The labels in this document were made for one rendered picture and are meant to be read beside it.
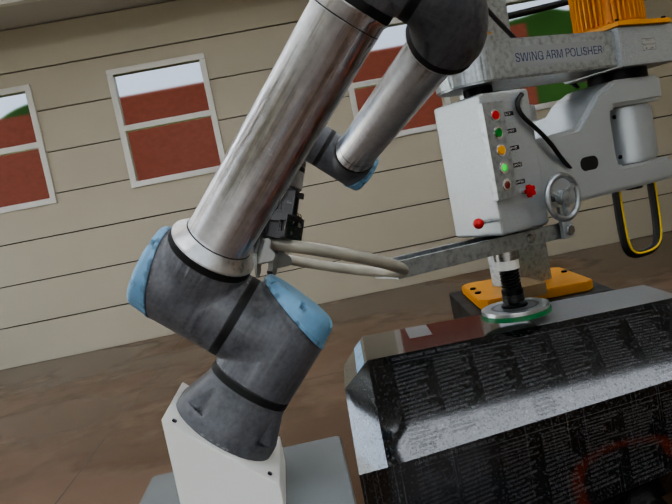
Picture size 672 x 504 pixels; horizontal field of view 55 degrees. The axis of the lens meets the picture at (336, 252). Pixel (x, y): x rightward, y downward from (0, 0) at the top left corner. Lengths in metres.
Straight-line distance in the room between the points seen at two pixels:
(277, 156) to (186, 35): 7.51
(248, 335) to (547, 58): 1.43
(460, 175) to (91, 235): 6.82
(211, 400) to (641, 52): 1.91
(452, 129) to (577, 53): 0.49
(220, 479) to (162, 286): 0.32
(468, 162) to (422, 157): 6.32
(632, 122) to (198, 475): 1.91
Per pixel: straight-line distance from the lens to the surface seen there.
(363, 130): 1.23
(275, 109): 0.95
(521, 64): 2.09
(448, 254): 1.88
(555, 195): 2.04
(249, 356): 1.08
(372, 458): 1.90
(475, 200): 2.01
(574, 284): 2.89
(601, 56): 2.36
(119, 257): 8.40
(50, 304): 8.71
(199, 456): 1.10
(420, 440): 1.88
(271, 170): 0.97
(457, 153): 2.04
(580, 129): 2.25
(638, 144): 2.50
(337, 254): 1.48
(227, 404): 1.10
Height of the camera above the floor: 1.35
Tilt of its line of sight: 5 degrees down
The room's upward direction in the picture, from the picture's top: 11 degrees counter-clockwise
